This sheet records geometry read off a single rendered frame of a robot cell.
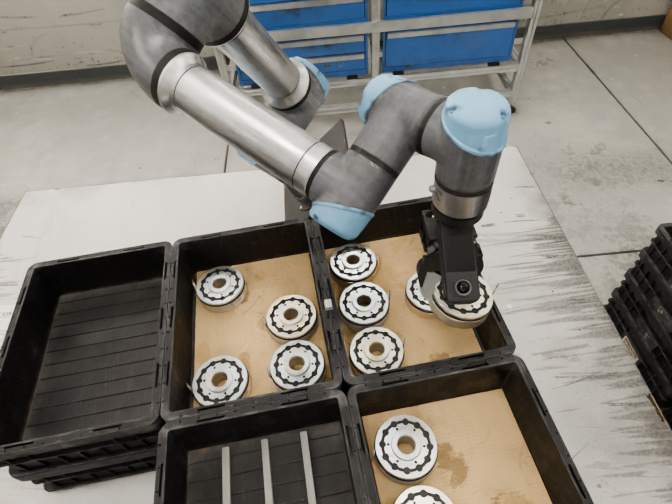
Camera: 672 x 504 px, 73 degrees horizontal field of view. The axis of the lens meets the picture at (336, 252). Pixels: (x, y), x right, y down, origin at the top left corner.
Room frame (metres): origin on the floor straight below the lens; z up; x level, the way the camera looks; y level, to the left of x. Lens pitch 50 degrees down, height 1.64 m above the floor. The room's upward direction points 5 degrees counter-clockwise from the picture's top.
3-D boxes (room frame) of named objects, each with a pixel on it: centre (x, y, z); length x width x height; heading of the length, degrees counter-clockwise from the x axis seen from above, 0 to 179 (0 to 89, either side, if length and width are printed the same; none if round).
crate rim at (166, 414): (0.49, 0.18, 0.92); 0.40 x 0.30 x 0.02; 6
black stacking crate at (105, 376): (0.46, 0.47, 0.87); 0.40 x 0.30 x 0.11; 6
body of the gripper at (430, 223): (0.45, -0.17, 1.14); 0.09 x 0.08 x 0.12; 0
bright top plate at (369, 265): (0.63, -0.04, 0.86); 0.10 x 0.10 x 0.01
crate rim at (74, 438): (0.46, 0.47, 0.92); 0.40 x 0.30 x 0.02; 6
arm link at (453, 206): (0.44, -0.17, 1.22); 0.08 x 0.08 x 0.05
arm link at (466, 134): (0.44, -0.17, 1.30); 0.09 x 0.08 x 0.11; 41
